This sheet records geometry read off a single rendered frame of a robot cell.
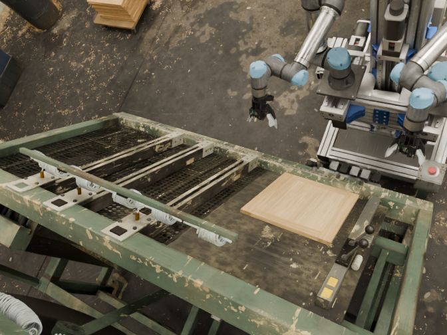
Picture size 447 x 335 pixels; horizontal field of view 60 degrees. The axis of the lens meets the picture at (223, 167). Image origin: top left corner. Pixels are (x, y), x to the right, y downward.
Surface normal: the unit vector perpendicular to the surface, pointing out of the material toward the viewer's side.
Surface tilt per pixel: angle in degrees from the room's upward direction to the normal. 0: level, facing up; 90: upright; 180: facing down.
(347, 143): 0
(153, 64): 0
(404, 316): 51
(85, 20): 0
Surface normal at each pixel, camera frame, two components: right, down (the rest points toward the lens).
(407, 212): -0.50, 0.30
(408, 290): 0.10, -0.91
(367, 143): -0.33, -0.34
